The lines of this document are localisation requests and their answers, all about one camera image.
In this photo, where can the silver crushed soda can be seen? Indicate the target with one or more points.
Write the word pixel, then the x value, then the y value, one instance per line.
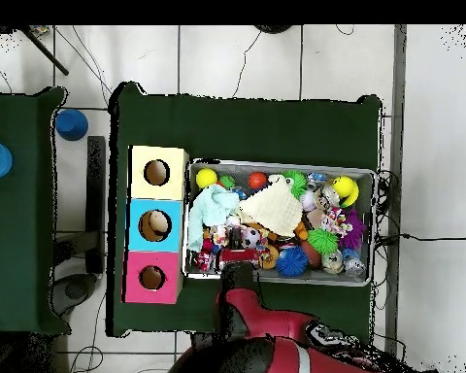
pixel 332 262

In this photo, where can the red robot arm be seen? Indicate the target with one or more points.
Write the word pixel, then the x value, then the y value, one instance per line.
pixel 264 318

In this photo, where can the wooden box with three holes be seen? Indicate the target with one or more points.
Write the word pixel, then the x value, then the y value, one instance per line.
pixel 155 227

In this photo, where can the mint green cloth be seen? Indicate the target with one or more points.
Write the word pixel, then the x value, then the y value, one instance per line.
pixel 209 210

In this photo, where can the blue spiky ball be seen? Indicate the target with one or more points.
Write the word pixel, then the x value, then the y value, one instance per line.
pixel 292 262

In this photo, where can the cream waffle cloth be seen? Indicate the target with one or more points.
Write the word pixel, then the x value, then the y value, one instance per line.
pixel 272 210

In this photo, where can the red orange ball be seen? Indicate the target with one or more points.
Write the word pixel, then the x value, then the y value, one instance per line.
pixel 257 180

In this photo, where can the plain yellow ball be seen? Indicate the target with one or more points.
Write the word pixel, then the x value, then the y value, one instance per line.
pixel 206 178

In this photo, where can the green furry toy with eyes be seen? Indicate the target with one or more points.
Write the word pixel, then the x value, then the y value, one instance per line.
pixel 297 182

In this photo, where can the purple spiky monster toy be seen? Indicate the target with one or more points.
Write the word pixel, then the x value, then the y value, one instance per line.
pixel 353 229

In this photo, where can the yellow smiley ball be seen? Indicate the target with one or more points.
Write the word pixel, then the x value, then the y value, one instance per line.
pixel 343 186

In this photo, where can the black upright panel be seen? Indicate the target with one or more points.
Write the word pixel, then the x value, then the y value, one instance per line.
pixel 96 202

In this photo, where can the dark stand base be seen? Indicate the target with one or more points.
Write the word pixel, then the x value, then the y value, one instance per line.
pixel 75 289

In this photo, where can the blue plastic cup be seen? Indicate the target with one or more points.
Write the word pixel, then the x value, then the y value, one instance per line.
pixel 72 124

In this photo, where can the dark green side table cloth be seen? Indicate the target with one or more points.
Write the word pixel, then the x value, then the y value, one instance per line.
pixel 19 272

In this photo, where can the black round base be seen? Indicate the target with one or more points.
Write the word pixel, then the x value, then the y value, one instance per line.
pixel 272 28

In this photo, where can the black tripod leg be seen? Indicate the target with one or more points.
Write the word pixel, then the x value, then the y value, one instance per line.
pixel 46 52

